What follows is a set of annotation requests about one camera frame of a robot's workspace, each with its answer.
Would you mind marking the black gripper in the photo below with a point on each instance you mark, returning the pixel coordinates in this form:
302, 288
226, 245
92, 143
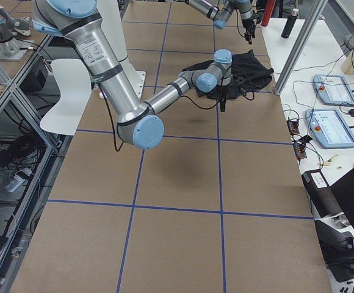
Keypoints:
222, 92
249, 23

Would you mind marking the black graphic t-shirt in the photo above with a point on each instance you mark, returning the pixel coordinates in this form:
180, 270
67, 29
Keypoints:
253, 70

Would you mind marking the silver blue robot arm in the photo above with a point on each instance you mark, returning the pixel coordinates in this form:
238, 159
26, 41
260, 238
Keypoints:
95, 29
220, 16

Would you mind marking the black cylinder bottle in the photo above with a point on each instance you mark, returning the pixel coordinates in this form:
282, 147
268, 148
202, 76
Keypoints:
291, 19

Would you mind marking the red cylinder bottle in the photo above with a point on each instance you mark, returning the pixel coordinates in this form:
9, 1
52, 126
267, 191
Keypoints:
270, 5

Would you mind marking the orange connector board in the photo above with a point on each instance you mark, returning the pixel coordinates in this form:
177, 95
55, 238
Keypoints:
292, 126

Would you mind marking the upper blue teach pendant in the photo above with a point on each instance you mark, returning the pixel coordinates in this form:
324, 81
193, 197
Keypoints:
333, 89

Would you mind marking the blue teach pendant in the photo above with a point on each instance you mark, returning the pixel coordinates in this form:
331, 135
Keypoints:
333, 89
329, 128

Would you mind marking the lower blue teach pendant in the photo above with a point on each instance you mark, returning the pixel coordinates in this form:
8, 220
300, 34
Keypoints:
329, 128

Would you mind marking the white paper sheet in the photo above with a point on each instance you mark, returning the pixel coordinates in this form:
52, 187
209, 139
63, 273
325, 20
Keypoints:
73, 81

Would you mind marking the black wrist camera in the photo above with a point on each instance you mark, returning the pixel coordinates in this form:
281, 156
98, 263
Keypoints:
257, 16
242, 85

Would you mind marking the aluminium frame post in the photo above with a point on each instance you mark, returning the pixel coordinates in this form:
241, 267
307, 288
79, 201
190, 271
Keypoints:
299, 44

